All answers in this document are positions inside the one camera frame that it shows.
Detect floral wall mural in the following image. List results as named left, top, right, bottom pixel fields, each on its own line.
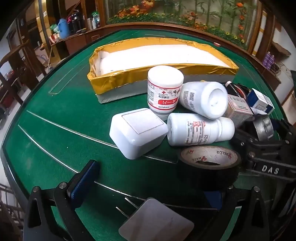
left=106, top=0, right=259, bottom=50

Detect yellow taped foam box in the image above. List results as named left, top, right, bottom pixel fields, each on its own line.
left=87, top=37, right=240, bottom=105

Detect white bottle with red label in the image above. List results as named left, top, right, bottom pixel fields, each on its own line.
left=147, top=66, right=184, bottom=121

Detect white plastic medicine bottle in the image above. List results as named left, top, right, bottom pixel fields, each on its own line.
left=179, top=81, right=228, bottom=120
left=167, top=113, right=235, bottom=147

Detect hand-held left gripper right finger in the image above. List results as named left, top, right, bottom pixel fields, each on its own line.
left=203, top=185, right=277, bottom=241

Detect wooden chair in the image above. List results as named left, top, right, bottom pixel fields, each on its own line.
left=0, top=39, right=47, bottom=105
left=0, top=183, right=23, bottom=241

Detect white square switch box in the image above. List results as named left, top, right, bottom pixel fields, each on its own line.
left=109, top=108, right=169, bottom=160

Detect black tape roll red core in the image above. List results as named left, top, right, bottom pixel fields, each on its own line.
left=224, top=81, right=249, bottom=102

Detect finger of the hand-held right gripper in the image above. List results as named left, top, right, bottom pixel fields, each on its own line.
left=232, top=131, right=256, bottom=150
left=276, top=119, right=296, bottom=145

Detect purple bottles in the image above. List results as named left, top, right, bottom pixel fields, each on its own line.
left=265, top=52, right=275, bottom=70

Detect white and red carton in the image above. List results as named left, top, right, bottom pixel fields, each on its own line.
left=225, top=95, right=255, bottom=126

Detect black thermos flask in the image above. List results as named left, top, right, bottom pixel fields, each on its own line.
left=69, top=13, right=82, bottom=34

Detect grey flat square plate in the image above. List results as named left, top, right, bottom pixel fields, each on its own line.
left=118, top=197, right=195, bottom=241

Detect blue and white carton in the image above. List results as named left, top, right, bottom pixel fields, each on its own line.
left=246, top=88, right=275, bottom=115

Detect blue thermos jug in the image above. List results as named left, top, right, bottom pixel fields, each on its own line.
left=58, top=19, right=70, bottom=39

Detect wooden cabinet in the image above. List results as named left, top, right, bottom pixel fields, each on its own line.
left=50, top=23, right=109, bottom=63

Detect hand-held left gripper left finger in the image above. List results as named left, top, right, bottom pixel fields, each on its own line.
left=23, top=160, right=102, bottom=241

